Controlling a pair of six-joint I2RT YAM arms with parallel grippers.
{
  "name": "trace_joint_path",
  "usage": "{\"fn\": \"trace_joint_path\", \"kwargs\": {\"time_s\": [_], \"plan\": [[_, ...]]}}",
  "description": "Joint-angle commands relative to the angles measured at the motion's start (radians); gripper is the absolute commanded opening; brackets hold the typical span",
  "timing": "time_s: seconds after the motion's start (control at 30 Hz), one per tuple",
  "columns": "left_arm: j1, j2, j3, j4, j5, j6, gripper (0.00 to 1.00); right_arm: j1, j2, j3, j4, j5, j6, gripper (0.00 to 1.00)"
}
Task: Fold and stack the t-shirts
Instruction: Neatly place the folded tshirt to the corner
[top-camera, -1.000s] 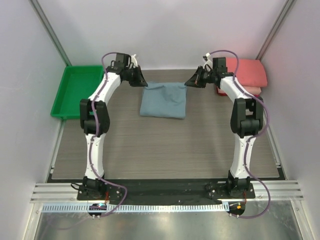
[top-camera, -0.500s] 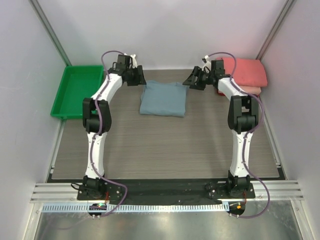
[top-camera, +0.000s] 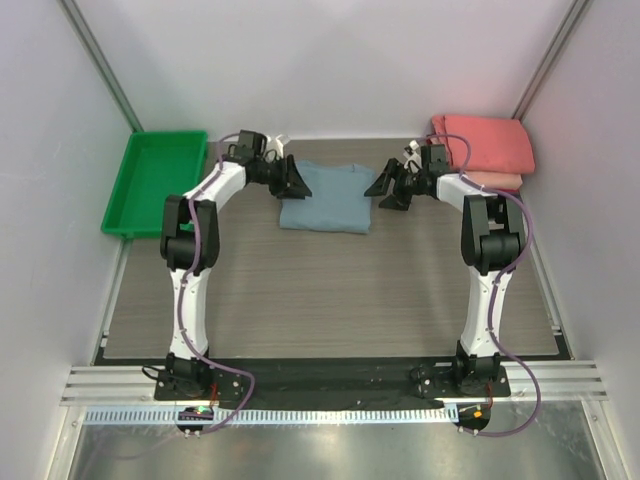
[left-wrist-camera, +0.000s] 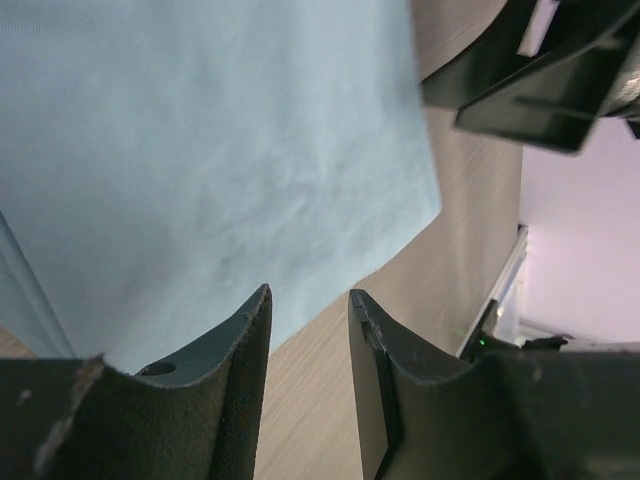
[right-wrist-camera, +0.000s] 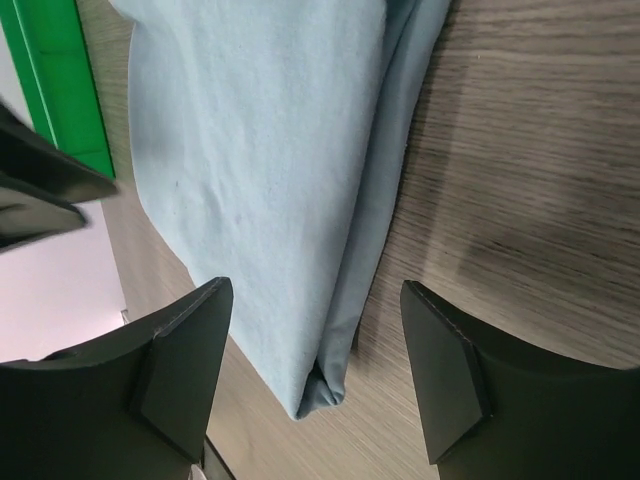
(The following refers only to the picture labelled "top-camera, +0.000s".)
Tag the green plastic tray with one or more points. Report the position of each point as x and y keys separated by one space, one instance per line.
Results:
x=154 y=166

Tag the top coral folded shirt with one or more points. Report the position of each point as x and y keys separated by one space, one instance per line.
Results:
x=485 y=144

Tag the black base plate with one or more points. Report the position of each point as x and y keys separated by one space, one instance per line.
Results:
x=330 y=384

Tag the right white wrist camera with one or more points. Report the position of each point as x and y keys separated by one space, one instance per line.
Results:
x=412 y=155

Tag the blue grey t shirt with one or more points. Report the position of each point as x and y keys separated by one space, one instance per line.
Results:
x=337 y=204

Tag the white slotted cable duct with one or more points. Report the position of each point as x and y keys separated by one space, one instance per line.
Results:
x=183 y=416

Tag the left aluminium corner post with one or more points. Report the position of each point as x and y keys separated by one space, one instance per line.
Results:
x=95 y=53

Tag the light pink folded shirt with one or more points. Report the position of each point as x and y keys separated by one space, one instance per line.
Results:
x=496 y=180

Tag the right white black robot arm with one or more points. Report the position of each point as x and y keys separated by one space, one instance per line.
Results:
x=493 y=237

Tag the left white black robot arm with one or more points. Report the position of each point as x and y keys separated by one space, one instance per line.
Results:
x=190 y=246

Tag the aluminium rail frame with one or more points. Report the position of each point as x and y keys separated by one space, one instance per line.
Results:
x=546 y=380

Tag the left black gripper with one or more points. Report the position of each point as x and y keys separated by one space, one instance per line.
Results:
x=289 y=174

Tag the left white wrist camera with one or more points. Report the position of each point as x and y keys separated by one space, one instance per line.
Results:
x=275 y=146

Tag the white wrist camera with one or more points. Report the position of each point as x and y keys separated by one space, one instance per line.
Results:
x=412 y=155
x=275 y=146

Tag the right aluminium corner post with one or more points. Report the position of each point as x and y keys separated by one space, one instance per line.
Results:
x=558 y=43

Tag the aluminium corner post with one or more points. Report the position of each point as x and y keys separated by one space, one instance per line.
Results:
x=95 y=53
x=558 y=43

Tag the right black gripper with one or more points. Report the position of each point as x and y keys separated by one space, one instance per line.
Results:
x=405 y=181

